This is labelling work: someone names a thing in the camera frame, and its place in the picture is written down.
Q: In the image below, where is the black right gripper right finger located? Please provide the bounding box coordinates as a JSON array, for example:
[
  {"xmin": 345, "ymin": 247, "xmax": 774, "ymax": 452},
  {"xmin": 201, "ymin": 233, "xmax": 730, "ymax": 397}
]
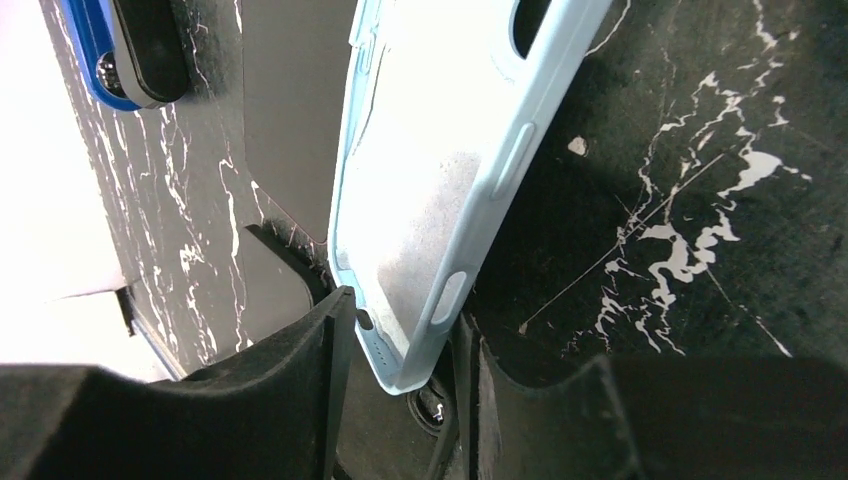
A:
[{"xmin": 451, "ymin": 318, "xmax": 847, "ymax": 479}]

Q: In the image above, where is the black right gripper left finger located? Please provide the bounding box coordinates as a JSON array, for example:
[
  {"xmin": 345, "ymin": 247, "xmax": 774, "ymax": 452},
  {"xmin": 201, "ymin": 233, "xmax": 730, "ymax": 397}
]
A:
[{"xmin": 1, "ymin": 286, "xmax": 356, "ymax": 479}]

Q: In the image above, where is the phone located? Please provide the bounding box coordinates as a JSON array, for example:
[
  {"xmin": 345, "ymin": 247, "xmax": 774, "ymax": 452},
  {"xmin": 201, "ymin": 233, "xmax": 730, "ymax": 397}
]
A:
[
  {"xmin": 328, "ymin": 1, "xmax": 610, "ymax": 395},
  {"xmin": 334, "ymin": 348, "xmax": 467, "ymax": 479}
]

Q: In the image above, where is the blue stapler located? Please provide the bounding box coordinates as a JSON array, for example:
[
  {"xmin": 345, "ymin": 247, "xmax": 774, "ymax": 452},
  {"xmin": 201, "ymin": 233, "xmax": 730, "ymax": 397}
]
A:
[{"xmin": 60, "ymin": 0, "xmax": 190, "ymax": 112}]

